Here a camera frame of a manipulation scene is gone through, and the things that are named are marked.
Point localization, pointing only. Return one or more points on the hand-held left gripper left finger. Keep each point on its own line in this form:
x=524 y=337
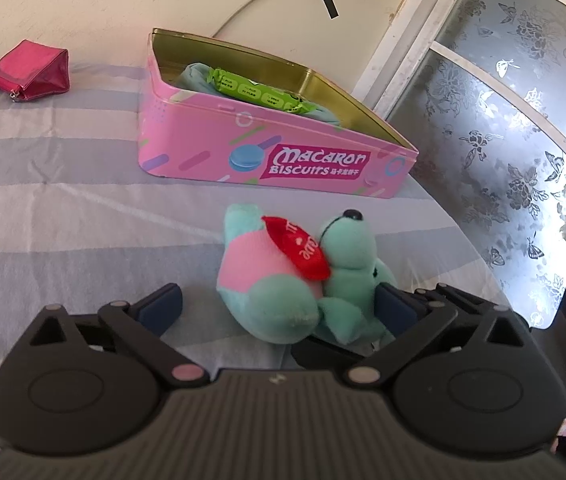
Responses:
x=160 y=307

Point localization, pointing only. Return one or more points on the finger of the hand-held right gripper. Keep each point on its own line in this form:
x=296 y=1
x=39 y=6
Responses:
x=333 y=355
x=463 y=300

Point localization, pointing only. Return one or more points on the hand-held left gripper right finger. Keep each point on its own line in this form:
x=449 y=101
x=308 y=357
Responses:
x=398 y=312

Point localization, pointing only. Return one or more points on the teal and pink plush toy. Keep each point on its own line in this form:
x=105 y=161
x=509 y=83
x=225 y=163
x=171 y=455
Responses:
x=263 y=305

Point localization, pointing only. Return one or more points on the pink biscuit tin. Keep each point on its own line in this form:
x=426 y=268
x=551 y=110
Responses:
x=188 y=150

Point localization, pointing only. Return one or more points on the grey-green soft pouch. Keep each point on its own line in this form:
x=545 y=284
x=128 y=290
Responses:
x=193 y=77

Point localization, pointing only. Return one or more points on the green snack packet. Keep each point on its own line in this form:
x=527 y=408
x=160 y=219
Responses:
x=253 y=91

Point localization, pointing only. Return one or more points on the magenta zip pouch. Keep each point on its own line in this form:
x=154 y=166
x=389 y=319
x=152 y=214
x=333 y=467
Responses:
x=28 y=72

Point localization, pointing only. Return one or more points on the striped blue bedsheet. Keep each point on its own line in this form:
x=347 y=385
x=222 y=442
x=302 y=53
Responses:
x=63 y=210

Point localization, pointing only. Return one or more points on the frosted floral window pane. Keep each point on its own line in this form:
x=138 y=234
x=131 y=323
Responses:
x=488 y=160
x=538 y=10

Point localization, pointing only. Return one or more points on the white window frame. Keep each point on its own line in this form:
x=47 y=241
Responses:
x=413 y=25

